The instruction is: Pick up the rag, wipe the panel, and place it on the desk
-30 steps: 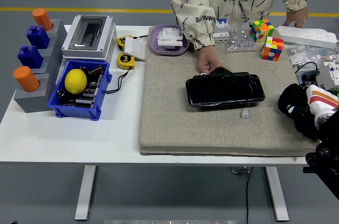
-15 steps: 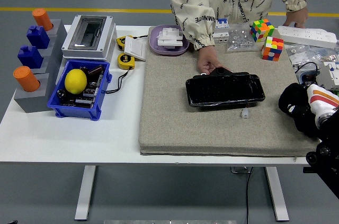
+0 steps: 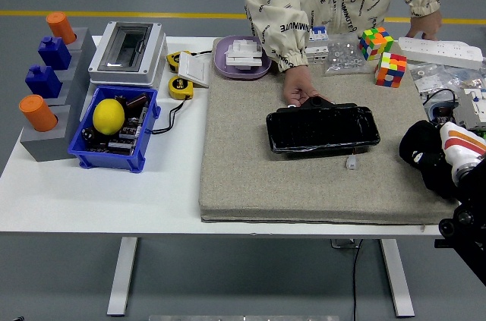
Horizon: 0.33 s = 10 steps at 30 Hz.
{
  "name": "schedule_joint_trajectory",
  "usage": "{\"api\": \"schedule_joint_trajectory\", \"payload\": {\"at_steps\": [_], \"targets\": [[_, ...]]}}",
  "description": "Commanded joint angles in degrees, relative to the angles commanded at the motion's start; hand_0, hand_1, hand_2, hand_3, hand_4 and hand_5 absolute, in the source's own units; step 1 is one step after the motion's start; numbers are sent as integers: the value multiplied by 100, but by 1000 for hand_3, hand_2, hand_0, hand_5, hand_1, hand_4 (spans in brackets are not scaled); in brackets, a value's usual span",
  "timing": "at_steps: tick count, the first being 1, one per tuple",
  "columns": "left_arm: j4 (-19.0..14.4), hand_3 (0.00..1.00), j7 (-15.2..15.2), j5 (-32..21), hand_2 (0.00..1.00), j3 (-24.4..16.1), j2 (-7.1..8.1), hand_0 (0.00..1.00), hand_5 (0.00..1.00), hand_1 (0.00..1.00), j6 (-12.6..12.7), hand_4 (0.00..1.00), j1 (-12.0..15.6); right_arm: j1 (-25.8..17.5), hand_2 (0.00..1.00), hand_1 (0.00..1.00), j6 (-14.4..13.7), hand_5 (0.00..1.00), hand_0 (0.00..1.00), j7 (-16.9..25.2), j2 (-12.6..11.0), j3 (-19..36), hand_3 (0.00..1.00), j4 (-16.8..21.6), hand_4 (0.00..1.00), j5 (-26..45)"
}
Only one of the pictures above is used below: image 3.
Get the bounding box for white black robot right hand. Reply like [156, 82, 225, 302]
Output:
[410, 121, 486, 186]

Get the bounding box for person's left hand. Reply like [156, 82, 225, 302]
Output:
[405, 8, 443, 42]

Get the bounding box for person's right hand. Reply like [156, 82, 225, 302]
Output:
[282, 65, 333, 107]

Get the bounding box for black rag with red patch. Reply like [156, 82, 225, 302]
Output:
[398, 119, 459, 200]

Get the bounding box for black glossy display panel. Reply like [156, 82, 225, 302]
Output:
[265, 96, 381, 161]

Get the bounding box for white power strip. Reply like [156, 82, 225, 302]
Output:
[397, 36, 485, 71]

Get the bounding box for white blue circuit breaker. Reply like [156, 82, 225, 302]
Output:
[305, 26, 330, 66]

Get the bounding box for clear bag of metal nuts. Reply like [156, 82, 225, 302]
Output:
[322, 32, 368, 77]

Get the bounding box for multicoloured puzzle cube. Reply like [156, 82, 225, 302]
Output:
[374, 52, 408, 89]
[358, 27, 395, 61]

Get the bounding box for clear bags of small parts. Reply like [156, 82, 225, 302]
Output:
[409, 61, 486, 99]

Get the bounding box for white plastic parts stack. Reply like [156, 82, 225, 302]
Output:
[225, 39, 265, 72]

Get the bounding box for purple shallow tray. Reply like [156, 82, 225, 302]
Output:
[213, 35, 273, 80]

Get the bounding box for grey-brown fabric mat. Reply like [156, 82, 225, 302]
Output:
[197, 36, 460, 226]

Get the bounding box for white table leg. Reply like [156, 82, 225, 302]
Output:
[106, 236, 139, 317]
[379, 239, 415, 318]

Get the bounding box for yellow tape measure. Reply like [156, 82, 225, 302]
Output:
[168, 75, 195, 101]
[166, 50, 191, 74]

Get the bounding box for grey stepped block holder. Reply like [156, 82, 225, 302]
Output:
[19, 27, 98, 163]

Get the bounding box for blue plastic bin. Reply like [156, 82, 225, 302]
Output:
[67, 84, 163, 175]

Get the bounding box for yellow lemon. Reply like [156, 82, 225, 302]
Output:
[92, 99, 126, 136]

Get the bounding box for orange cylinder peg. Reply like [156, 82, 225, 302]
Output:
[18, 94, 59, 133]
[46, 11, 77, 46]

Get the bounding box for blue block peg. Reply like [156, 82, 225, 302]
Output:
[24, 65, 63, 99]
[37, 36, 73, 71]

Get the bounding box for thin black cord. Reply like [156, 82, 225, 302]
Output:
[421, 88, 459, 106]

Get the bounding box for white wall switch plate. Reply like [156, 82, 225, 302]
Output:
[177, 51, 211, 90]

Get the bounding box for grey electrical enclosure box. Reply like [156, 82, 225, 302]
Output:
[87, 20, 169, 89]

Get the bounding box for grey under-table bracket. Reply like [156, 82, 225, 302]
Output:
[330, 238, 361, 250]

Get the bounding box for black hanging cable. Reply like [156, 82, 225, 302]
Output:
[351, 239, 362, 321]

